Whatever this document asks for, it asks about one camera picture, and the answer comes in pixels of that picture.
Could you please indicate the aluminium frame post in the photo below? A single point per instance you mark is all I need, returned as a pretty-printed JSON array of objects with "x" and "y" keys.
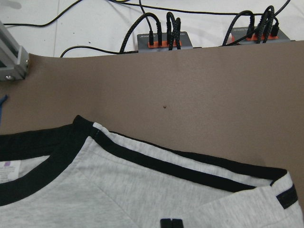
[{"x": 14, "y": 59}]

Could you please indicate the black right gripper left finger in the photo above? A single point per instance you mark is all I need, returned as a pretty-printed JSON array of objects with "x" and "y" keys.
[{"x": 166, "y": 223}]

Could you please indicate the grey t-shirt with cartoon print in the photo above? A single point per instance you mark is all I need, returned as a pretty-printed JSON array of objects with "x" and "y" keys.
[{"x": 83, "y": 176}]

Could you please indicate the left grey USB hub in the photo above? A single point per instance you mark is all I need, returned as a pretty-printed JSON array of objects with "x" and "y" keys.
[{"x": 144, "y": 46}]

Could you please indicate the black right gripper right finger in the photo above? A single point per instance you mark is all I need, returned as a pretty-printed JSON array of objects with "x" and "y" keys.
[{"x": 177, "y": 223}]

